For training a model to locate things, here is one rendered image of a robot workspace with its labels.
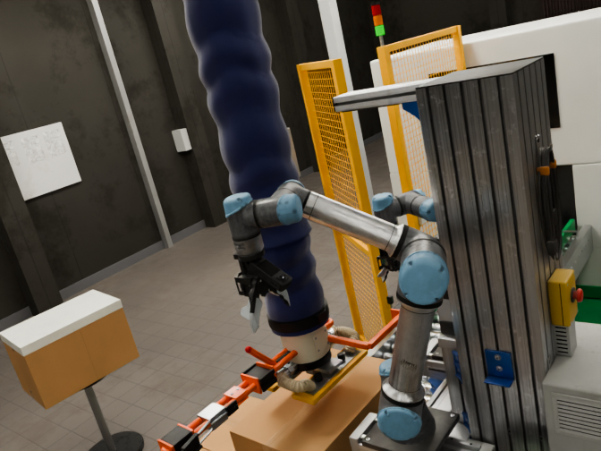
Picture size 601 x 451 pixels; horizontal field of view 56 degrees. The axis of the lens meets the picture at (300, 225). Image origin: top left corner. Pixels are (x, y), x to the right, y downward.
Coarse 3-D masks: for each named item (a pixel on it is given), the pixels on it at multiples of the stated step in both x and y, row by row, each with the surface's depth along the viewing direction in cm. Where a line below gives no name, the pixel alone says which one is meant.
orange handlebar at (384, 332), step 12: (396, 324) 205; (336, 336) 203; (384, 336) 199; (360, 348) 196; (372, 348) 194; (288, 360) 198; (240, 384) 188; (252, 384) 186; (228, 396) 183; (240, 396) 182
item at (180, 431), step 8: (168, 432) 169; (176, 432) 168; (184, 432) 167; (192, 432) 167; (160, 440) 166; (168, 440) 165; (176, 440) 164; (184, 440) 165; (160, 448) 167; (168, 448) 164; (176, 448) 163
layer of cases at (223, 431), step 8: (248, 400) 294; (256, 400) 292; (240, 408) 289; (248, 408) 287; (232, 416) 284; (240, 416) 282; (224, 424) 278; (232, 424) 277; (216, 432) 274; (224, 432) 272; (208, 440) 269; (216, 440) 268; (224, 440) 266; (232, 440) 265; (208, 448) 263; (216, 448) 262; (224, 448) 261; (232, 448) 260
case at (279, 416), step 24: (384, 360) 228; (336, 384) 219; (360, 384) 215; (264, 408) 215; (288, 408) 211; (312, 408) 208; (336, 408) 205; (360, 408) 201; (240, 432) 204; (264, 432) 201; (288, 432) 198; (312, 432) 195; (336, 432) 192
